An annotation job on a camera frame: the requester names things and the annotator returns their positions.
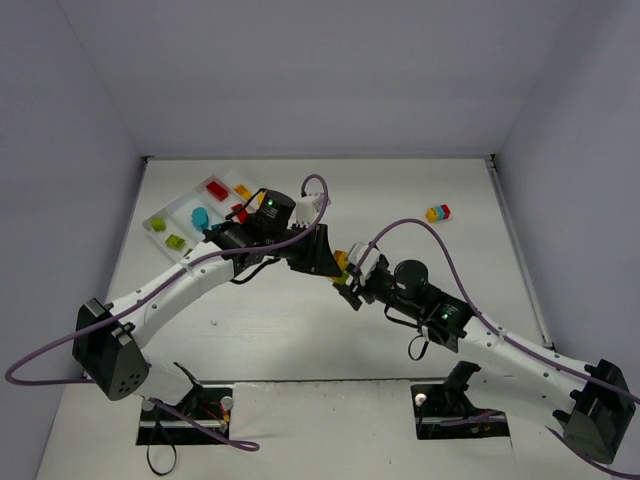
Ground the long yellow lego brick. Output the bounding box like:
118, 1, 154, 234
334, 250, 349, 270

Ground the long green lego brick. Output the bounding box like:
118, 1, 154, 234
332, 270, 349, 285

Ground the red curved lego brick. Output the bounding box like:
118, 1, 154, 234
228, 204, 248, 224

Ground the yellow square lego brick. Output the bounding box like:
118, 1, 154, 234
234, 184, 252, 200

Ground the yellow blue red lego stack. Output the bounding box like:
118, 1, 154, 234
425, 204, 451, 223

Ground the blue oval lego brick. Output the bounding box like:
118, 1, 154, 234
191, 207, 210, 232

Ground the red flower lego brick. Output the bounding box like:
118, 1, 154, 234
206, 181, 229, 202

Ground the small green lego brick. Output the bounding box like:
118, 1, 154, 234
150, 217, 166, 232

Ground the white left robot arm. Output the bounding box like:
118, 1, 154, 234
72, 190, 340, 405

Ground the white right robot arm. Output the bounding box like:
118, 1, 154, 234
334, 251, 636, 465

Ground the clear plastic divided tray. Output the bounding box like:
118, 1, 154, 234
142, 168, 301, 261

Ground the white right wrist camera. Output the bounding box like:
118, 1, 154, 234
347, 242, 381, 286

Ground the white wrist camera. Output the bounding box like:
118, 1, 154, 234
294, 193, 331, 227
347, 242, 381, 286

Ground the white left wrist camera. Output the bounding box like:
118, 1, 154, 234
294, 193, 331, 227

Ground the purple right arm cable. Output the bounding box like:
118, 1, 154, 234
359, 218, 640, 477

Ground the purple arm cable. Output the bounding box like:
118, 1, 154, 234
359, 218, 640, 477
4, 173, 332, 452

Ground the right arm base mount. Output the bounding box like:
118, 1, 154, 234
410, 383, 510, 441

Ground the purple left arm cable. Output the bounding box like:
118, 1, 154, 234
4, 173, 332, 452

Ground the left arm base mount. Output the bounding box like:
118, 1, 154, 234
135, 386, 234, 446

